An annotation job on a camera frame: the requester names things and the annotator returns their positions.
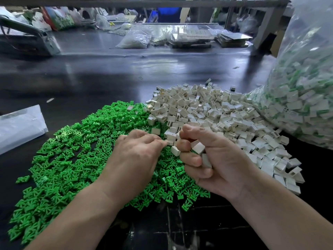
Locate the clear plastic bag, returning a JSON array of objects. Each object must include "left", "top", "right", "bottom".
[{"left": 249, "top": 0, "right": 333, "bottom": 150}]

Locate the person's left hand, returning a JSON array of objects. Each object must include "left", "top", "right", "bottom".
[{"left": 96, "top": 129, "right": 170, "bottom": 209}]

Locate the blue crate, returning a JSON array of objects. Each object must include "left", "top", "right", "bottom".
[{"left": 152, "top": 7, "right": 183, "bottom": 23}]

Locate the person's left forearm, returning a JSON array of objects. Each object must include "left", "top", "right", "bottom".
[{"left": 25, "top": 187, "right": 123, "bottom": 250}]

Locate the stack of clear flat bags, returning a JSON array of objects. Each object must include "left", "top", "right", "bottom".
[{"left": 0, "top": 105, "right": 49, "bottom": 155}]

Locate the grey metal horizontal bar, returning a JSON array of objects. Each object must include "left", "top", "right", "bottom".
[{"left": 0, "top": 0, "right": 289, "bottom": 8}]

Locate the pile of white plastic caps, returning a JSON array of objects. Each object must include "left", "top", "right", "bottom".
[{"left": 146, "top": 82, "right": 306, "bottom": 196}]

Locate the small clear bag of parts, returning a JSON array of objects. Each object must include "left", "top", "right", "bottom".
[{"left": 117, "top": 30, "right": 153, "bottom": 49}]

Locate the person's right hand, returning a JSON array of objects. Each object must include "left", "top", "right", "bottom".
[{"left": 175, "top": 124, "right": 259, "bottom": 201}]

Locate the grey metal slanted post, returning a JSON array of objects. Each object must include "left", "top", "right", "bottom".
[{"left": 252, "top": 0, "right": 289, "bottom": 54}]

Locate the dark flat tray stack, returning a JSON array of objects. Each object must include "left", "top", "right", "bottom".
[{"left": 216, "top": 31, "right": 253, "bottom": 48}]

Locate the pile of green plastic clips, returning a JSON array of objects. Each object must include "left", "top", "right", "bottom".
[{"left": 8, "top": 100, "right": 211, "bottom": 245}]

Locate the grey heat sealer machine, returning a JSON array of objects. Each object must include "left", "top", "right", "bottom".
[{"left": 0, "top": 15, "right": 61, "bottom": 56}]

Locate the small white plastic part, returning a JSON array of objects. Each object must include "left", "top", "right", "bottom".
[
  {"left": 201, "top": 153, "right": 213, "bottom": 169},
  {"left": 191, "top": 142, "right": 206, "bottom": 155}
]

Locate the person's right forearm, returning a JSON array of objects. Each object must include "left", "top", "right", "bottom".
[{"left": 237, "top": 172, "right": 333, "bottom": 250}]

